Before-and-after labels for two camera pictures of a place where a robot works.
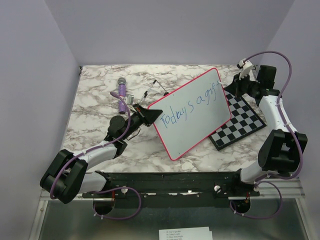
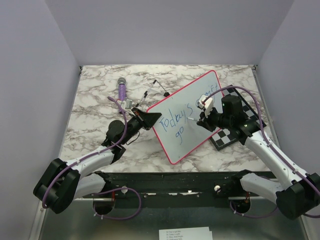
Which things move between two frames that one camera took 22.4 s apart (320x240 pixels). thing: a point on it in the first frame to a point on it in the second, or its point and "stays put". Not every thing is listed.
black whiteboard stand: [145, 93] stays put
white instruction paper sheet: [189, 233] stays put
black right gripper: [234, 87] to [205, 122]
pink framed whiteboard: [192, 114] stays put
